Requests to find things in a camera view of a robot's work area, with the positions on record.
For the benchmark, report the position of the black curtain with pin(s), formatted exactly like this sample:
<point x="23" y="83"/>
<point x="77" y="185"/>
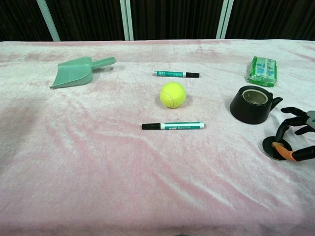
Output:
<point x="177" y="17"/>

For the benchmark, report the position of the white frame post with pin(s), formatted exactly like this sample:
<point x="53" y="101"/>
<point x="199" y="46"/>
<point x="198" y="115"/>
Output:
<point x="224" y="19"/>
<point x="126" y="19"/>
<point x="49" y="22"/>

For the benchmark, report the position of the green tissue pack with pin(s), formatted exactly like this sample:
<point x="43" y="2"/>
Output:
<point x="262" y="71"/>

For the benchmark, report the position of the green plastic dustpan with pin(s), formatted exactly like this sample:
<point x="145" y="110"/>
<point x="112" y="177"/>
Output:
<point x="71" y="76"/>

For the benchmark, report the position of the pink plush table cloth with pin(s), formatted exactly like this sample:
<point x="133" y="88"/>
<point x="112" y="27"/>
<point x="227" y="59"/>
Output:
<point x="98" y="159"/>

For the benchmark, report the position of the green white marker black cap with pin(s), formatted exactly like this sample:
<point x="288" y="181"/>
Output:
<point x="172" y="73"/>
<point x="182" y="125"/>

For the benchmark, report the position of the black round cup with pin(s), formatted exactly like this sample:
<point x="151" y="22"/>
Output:
<point x="246" y="111"/>

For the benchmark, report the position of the yellow tennis ball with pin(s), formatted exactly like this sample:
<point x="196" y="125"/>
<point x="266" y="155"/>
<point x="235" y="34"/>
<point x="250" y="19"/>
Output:
<point x="172" y="94"/>

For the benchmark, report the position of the right black grey robot hand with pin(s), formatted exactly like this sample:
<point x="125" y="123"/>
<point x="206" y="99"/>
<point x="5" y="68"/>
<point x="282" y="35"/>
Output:
<point x="305" y="153"/>

